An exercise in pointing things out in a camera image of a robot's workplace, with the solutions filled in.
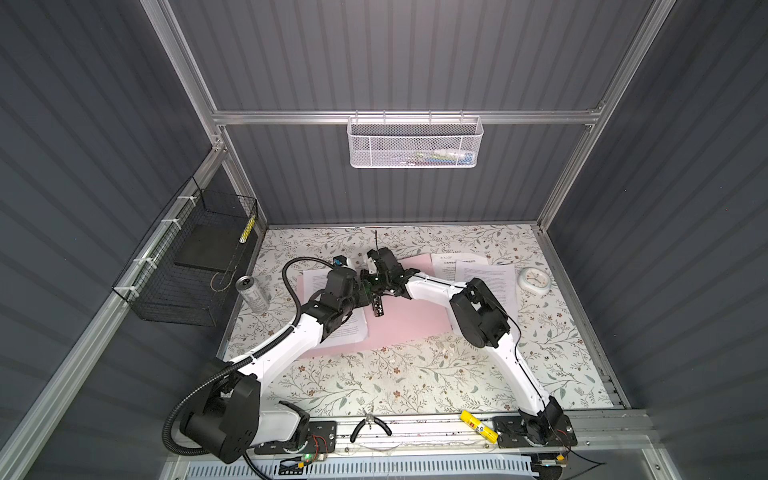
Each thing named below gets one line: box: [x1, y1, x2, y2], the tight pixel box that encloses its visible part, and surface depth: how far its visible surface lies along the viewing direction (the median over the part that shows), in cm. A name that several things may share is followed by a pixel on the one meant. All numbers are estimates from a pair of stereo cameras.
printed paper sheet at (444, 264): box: [430, 252, 489, 281], surface depth 111 cm
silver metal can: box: [235, 275, 271, 314], surface depth 89 cm
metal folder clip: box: [372, 295, 384, 317], surface depth 99 cm
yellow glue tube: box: [460, 410, 499, 444], surface depth 75 cm
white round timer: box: [517, 267, 552, 295], surface depth 102 cm
